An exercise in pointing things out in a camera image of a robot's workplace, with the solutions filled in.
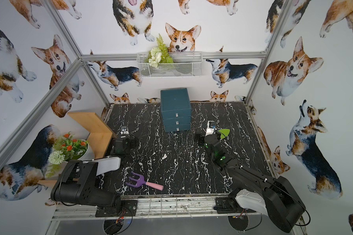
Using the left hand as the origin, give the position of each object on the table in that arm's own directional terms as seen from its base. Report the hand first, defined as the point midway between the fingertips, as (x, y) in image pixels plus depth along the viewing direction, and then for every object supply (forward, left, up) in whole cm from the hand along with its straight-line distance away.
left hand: (126, 133), depth 93 cm
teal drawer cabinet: (+7, -32, +13) cm, 36 cm away
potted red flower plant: (-17, +21, +14) cm, 30 cm away
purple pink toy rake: (-27, -12, -8) cm, 31 cm away
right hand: (-4, -50, +12) cm, 52 cm away
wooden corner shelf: (-2, +16, -1) cm, 17 cm away
